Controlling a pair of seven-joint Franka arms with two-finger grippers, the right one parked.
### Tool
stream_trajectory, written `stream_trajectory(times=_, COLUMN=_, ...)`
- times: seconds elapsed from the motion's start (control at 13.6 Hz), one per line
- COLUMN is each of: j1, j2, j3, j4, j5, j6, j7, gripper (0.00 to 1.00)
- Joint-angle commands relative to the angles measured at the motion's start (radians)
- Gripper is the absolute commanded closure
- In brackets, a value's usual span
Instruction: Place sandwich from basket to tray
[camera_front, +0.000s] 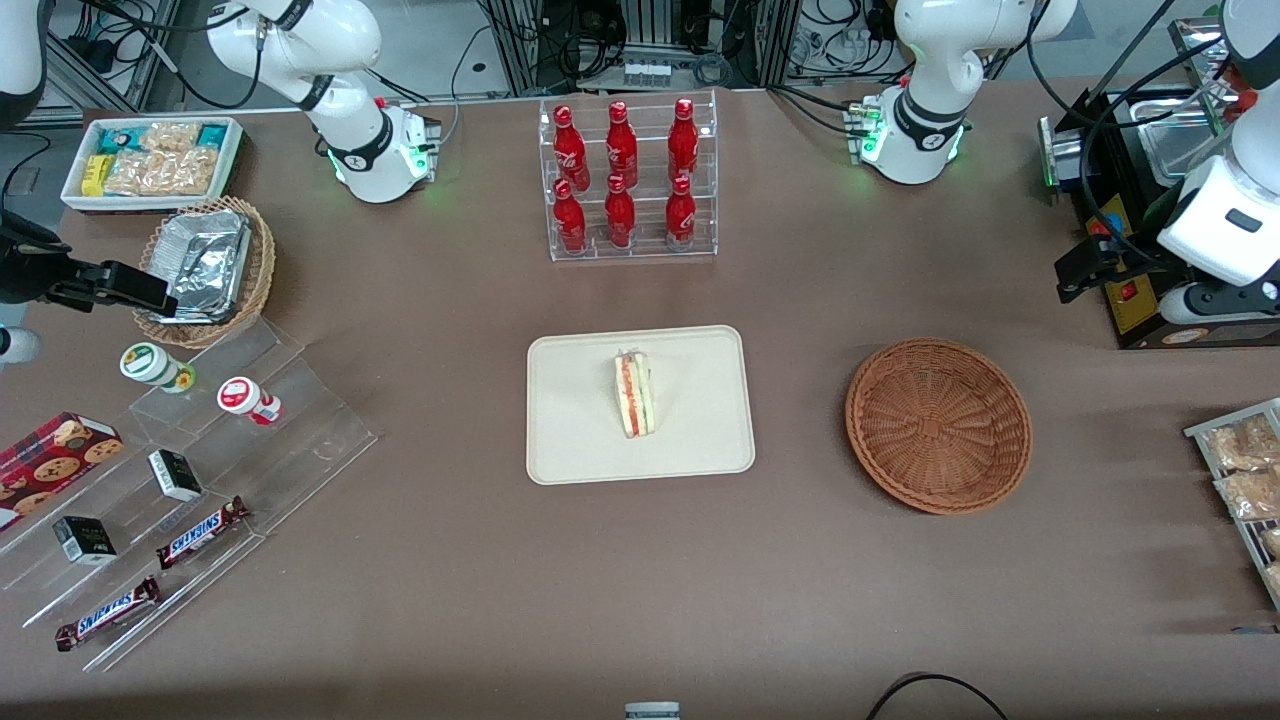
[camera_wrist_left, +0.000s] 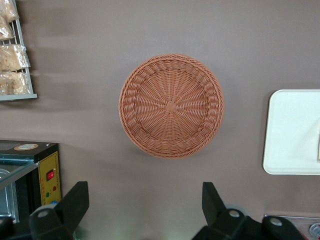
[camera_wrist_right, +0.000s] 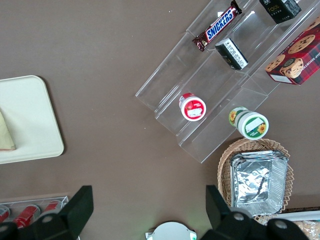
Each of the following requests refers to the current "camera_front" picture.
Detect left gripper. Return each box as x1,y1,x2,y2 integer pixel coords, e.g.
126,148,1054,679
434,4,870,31
1057,237,1280,325

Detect red white yogurt cup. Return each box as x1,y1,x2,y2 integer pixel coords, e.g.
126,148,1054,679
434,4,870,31
216,376,284,427

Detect large clear nut bag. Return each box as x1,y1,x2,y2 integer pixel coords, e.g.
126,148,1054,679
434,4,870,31
105,148,221,198

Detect brown round wicker basket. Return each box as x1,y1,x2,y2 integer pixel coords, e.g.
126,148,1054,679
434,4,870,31
844,337,1034,517

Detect small black box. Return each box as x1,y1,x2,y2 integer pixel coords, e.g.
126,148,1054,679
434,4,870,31
52,515,119,567
147,448,205,503

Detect black appliance with yellow panel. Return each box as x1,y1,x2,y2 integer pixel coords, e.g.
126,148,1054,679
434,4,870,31
1038,15,1280,351

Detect grey wire snack rack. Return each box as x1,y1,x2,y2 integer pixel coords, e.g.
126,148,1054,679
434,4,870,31
1184,397,1280,612

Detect triangle sandwich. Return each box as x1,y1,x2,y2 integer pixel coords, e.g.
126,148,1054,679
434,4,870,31
613,349,659,440

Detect red cola bottle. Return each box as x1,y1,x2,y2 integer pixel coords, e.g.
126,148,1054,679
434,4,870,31
552,104,591,193
604,173,637,250
665,175,698,253
667,97,700,186
552,178,588,255
604,100,639,191

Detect clear acrylic stepped display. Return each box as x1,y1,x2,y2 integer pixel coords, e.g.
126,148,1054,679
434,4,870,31
0,317,380,674

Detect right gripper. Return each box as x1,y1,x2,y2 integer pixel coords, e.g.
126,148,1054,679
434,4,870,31
0,212,179,365

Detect clear acrylic bottle rack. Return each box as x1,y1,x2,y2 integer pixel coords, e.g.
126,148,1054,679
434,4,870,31
537,89,720,264

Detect black looped cable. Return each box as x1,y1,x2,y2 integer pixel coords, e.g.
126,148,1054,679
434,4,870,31
864,671,1011,720

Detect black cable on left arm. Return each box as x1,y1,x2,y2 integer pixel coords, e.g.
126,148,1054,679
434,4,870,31
1025,20,1236,266

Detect aluminium frame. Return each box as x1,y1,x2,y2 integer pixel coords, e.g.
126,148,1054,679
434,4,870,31
45,0,183,113

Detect Snickers chocolate bar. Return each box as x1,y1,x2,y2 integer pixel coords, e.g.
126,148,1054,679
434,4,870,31
154,496,252,572
54,575,162,653

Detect cream plastic tray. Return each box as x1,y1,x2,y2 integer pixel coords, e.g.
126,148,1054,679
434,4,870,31
526,324,757,487

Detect green white yogurt cup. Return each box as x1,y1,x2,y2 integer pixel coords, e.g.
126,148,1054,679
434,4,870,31
119,342,197,395

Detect silver foil tray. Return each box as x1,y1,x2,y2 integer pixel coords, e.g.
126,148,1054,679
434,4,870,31
158,209,252,324

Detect white plastic snack bin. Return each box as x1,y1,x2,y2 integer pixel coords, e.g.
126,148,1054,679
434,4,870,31
60,116,245,215

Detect tan wicker basket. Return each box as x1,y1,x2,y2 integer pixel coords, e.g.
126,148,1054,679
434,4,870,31
132,196,277,350

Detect red cookie box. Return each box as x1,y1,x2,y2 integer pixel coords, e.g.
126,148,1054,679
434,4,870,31
0,411,126,533

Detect small clear nut bag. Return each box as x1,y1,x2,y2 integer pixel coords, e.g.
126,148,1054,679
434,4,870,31
140,122,201,153

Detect metal equipment rack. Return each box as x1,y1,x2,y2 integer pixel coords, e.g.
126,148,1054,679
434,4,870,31
478,0,801,96

